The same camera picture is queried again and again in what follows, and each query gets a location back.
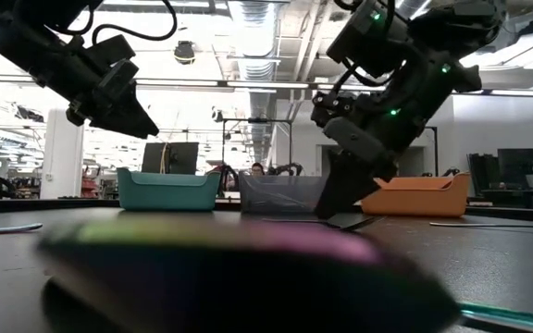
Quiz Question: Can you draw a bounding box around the white pillar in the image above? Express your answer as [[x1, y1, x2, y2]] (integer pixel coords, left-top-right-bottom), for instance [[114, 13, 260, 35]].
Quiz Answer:
[[40, 108, 85, 200]]

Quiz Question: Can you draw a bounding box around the orange plastic bin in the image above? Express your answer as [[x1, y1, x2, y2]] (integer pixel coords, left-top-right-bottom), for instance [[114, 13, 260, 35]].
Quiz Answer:
[[361, 171, 472, 218]]

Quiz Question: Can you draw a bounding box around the black monitor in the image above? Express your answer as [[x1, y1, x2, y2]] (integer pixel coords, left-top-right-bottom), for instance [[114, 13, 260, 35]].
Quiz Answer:
[[496, 147, 533, 186], [141, 142, 201, 176]]

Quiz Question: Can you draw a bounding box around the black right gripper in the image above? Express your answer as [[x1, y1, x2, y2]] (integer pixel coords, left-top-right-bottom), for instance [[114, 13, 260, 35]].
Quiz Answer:
[[311, 50, 483, 218]]

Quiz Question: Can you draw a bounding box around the silver ribbed ventilation duct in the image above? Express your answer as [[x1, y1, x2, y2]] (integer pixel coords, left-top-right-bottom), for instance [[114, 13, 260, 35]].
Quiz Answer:
[[227, 0, 282, 175]]

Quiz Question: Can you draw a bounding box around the ceiling light rail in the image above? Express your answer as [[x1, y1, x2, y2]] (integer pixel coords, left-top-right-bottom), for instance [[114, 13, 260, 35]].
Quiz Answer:
[[134, 78, 533, 98]]

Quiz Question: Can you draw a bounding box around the black gantry frame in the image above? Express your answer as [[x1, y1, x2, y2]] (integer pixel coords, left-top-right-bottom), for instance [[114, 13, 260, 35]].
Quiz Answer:
[[423, 125, 439, 177]]

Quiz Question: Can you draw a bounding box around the black table mat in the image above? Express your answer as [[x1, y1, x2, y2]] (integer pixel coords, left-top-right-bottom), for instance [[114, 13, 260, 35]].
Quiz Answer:
[[0, 205, 533, 333]]

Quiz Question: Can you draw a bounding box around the red cart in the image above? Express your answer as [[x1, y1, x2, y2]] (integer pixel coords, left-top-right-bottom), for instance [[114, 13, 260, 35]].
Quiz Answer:
[[80, 165, 102, 200]]

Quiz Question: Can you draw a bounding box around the dark grey translucent bin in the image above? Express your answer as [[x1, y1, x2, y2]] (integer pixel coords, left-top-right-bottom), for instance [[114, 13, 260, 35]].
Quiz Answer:
[[238, 173, 330, 215]]

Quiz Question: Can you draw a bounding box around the black desk with equipment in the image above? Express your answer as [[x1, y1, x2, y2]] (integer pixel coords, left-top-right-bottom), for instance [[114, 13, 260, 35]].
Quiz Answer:
[[467, 152, 533, 210]]

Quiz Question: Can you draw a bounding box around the teal plastic bin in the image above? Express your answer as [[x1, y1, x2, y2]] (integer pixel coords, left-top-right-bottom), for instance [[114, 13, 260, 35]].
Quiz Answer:
[[116, 166, 221, 213]]

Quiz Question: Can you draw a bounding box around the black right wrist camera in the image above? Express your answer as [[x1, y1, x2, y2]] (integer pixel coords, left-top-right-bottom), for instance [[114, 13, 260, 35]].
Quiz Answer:
[[326, 0, 409, 78]]

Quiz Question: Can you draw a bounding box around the yellow hanging cable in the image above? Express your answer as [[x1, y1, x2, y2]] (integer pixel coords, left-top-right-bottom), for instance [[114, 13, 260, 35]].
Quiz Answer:
[[158, 142, 169, 175]]

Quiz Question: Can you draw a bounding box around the black ceiling dome camera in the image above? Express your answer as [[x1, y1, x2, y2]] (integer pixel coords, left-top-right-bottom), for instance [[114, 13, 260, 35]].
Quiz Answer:
[[173, 40, 197, 66]]

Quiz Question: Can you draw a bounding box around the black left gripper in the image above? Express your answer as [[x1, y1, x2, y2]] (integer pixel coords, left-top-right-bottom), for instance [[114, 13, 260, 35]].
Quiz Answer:
[[30, 34, 160, 140]]

